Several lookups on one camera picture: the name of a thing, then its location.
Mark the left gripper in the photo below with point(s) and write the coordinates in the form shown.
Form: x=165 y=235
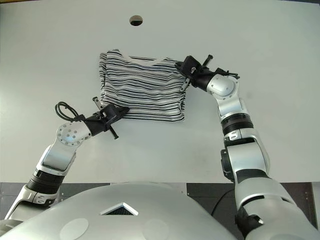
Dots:
x=96 y=126

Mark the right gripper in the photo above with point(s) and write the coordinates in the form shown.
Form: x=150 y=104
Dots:
x=201 y=79

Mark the striped T-shirt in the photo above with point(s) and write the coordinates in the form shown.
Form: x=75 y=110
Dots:
x=143 y=86

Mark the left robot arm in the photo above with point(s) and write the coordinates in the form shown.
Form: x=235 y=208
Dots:
x=53 y=157

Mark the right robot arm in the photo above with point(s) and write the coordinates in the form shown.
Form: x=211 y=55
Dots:
x=252 y=160

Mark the robot body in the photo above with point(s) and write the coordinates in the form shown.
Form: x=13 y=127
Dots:
x=120 y=215

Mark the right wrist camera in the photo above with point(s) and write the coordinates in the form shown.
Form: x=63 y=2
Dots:
x=191 y=65

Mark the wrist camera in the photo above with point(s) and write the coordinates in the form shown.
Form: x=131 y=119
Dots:
x=191 y=65
x=111 y=113

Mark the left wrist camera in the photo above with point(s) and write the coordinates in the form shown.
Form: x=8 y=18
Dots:
x=111 y=113

